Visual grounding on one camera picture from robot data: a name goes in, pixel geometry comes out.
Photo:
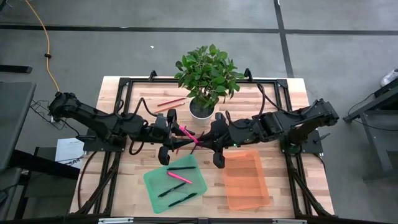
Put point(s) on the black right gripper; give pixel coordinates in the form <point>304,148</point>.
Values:
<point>222,137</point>

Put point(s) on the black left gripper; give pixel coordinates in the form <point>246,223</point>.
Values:
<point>161,133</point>

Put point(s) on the pink pen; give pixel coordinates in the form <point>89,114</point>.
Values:
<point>179,177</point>
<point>188,133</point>

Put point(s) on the red pencil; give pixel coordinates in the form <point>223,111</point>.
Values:
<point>171,101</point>
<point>177,151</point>

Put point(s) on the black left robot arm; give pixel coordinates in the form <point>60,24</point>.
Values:
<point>93,118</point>

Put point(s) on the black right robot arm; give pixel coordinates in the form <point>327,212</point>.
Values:
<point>280,124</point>

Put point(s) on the white ceramic plant pot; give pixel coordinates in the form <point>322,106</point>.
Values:
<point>202,119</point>

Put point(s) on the green translucent plastic bin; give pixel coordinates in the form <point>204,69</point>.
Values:
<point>196,180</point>

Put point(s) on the orange translucent plastic bin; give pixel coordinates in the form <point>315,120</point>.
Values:
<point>245,180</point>

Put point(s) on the green leafy plant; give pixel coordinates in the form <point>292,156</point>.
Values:
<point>208,71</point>

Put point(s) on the white paper sheet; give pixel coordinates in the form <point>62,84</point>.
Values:
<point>68,149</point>

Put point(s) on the white power strip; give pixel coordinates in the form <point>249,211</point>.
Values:
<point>56,120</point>

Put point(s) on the grey desk top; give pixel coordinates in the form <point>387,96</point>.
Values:
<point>15,118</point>

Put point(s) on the dark grey side cart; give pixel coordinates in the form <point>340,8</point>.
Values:
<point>379,124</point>

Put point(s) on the black floor stand bar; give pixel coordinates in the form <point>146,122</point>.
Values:
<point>15,68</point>

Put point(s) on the person's white shoe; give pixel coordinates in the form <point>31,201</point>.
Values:
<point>390,77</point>

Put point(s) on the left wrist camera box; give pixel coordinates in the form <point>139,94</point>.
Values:
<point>161,119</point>

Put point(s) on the black aluminium table frame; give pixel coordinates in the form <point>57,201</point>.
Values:
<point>149,80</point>

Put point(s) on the black frame clamp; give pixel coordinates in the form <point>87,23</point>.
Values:
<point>152,75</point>
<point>248,74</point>

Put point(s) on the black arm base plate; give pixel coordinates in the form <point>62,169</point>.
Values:
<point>311,146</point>
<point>93,144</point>

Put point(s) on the silver metal bracket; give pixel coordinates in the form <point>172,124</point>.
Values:
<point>115,221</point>
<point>289,221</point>

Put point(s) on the black desk leg frame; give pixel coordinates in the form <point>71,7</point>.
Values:
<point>40,163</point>

